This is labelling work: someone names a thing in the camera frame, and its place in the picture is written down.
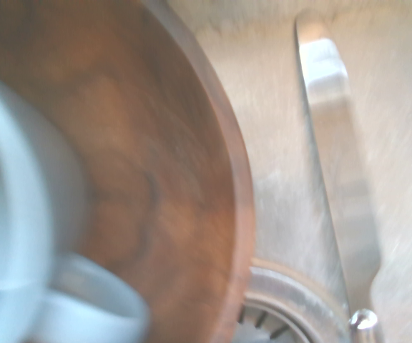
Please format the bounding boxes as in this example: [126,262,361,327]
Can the silver table knife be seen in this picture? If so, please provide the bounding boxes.
[294,15,353,317]

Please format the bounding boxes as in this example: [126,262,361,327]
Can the stainless steel double sink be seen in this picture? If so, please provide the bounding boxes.
[161,0,412,343]

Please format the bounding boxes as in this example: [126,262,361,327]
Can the metal sink drain strainer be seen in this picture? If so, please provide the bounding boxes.
[237,258,352,343]

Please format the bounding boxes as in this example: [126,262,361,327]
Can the brown wooden bowl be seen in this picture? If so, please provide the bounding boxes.
[0,0,258,343]

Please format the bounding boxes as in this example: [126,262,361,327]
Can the grey blue ceramic mug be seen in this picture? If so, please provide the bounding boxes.
[0,63,150,343]

